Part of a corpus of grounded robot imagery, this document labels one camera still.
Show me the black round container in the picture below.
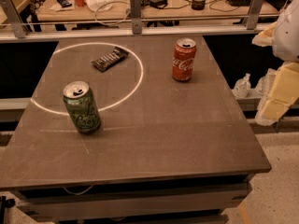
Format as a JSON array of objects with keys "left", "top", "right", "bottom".
[{"left": 192, "top": 0, "right": 206, "bottom": 10}]

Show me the black power adapter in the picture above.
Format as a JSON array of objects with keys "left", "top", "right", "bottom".
[{"left": 149, "top": 0, "right": 168, "bottom": 8}]

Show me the wooden background desk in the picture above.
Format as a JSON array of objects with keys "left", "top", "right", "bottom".
[{"left": 36, "top": 0, "right": 281, "bottom": 23}]

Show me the clear plastic bag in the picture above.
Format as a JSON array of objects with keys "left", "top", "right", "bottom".
[{"left": 233, "top": 73, "right": 251, "bottom": 98}]

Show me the red coke can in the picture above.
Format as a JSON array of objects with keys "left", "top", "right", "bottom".
[{"left": 172, "top": 38, "right": 197, "bottom": 81}]

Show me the white cable under table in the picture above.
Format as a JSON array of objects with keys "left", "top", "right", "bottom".
[{"left": 63, "top": 185, "right": 94, "bottom": 196}]

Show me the green soda can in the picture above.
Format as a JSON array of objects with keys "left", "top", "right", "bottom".
[{"left": 63, "top": 81, "right": 101, "bottom": 133}]

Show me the metal railing frame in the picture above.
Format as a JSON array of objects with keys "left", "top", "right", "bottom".
[{"left": 0, "top": 0, "right": 282, "bottom": 43}]

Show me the dark chocolate bar wrapper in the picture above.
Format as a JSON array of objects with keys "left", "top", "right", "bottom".
[{"left": 92, "top": 47, "right": 129, "bottom": 73}]

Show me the white crumpled cloth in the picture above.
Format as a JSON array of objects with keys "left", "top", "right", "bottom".
[{"left": 84, "top": 0, "right": 113, "bottom": 12}]

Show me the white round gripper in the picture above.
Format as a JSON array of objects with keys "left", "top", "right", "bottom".
[{"left": 252, "top": 0, "right": 299, "bottom": 125}]

